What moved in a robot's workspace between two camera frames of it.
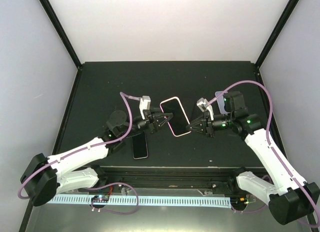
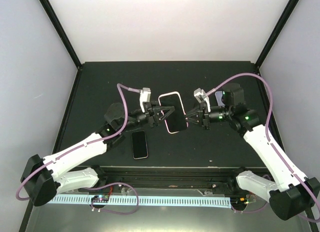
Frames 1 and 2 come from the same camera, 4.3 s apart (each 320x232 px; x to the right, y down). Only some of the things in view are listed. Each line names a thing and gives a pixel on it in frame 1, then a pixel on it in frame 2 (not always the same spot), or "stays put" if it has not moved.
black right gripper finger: (197, 130) -> (192, 121)
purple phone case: (220, 102) stays put
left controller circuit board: (99, 198) stays put
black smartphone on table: (139, 146) stays put
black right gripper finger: (198, 123) -> (193, 112)
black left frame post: (58, 27) stays put
